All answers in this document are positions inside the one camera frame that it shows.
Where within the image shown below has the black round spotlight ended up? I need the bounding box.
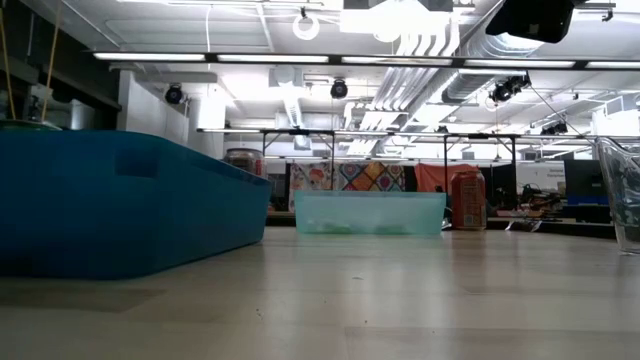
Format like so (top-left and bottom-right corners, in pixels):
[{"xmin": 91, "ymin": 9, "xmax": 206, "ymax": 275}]
[
  {"xmin": 163, "ymin": 83, "xmax": 185, "ymax": 106},
  {"xmin": 329, "ymin": 78, "xmax": 350, "ymax": 100}
]

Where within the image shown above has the clear plastic basket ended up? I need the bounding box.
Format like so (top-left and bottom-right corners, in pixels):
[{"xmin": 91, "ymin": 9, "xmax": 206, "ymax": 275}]
[{"xmin": 593, "ymin": 136, "xmax": 640, "ymax": 256}]

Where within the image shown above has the black ceiling camera cluster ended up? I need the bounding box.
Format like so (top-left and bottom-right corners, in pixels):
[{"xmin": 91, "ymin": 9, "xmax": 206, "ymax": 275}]
[{"xmin": 488, "ymin": 73, "xmax": 532, "ymax": 105}]

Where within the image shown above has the colourful patterned quilt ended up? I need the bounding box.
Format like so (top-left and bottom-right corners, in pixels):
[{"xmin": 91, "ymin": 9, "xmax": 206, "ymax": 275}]
[{"xmin": 288, "ymin": 160, "xmax": 407, "ymax": 212}]

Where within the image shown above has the orange cloth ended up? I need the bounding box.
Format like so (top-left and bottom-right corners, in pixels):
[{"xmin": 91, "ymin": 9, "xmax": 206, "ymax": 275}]
[{"xmin": 413, "ymin": 162, "xmax": 482, "ymax": 194}]

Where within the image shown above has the white hanging ring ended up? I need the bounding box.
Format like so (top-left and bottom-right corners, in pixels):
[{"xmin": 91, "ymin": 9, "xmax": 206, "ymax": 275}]
[{"xmin": 292, "ymin": 13, "xmax": 321, "ymax": 42}]

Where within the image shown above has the yellow hanging cord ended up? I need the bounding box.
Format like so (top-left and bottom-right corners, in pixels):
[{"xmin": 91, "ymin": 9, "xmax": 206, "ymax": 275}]
[
  {"xmin": 0, "ymin": 0, "xmax": 16, "ymax": 121},
  {"xmin": 40, "ymin": 0, "xmax": 64, "ymax": 121}
]

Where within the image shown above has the teal blue plastic basket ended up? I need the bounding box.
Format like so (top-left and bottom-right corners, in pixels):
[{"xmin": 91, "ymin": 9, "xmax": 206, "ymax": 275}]
[{"xmin": 0, "ymin": 129, "xmax": 274, "ymax": 281}]

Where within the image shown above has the black monitor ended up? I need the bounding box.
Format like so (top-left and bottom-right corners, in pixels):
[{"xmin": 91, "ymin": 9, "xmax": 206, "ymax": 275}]
[{"xmin": 563, "ymin": 158, "xmax": 609, "ymax": 197}]

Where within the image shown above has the black beam with light strips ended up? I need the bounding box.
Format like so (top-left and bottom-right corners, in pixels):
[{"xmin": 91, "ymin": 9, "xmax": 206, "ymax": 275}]
[{"xmin": 92, "ymin": 51, "xmax": 640, "ymax": 71}]

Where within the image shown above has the light green translucent basket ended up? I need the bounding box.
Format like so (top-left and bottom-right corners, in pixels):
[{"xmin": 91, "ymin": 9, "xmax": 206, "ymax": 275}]
[{"xmin": 293, "ymin": 189, "xmax": 448, "ymax": 236}]

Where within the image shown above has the silver ventilation duct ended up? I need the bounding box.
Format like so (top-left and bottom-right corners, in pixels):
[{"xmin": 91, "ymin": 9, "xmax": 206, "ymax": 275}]
[{"xmin": 442, "ymin": 0, "xmax": 546, "ymax": 105}]

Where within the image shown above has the brown wrapped chocolate bar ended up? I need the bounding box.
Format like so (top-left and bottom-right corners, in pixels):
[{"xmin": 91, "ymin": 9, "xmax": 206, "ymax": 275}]
[{"xmin": 504, "ymin": 218, "xmax": 544, "ymax": 234}]

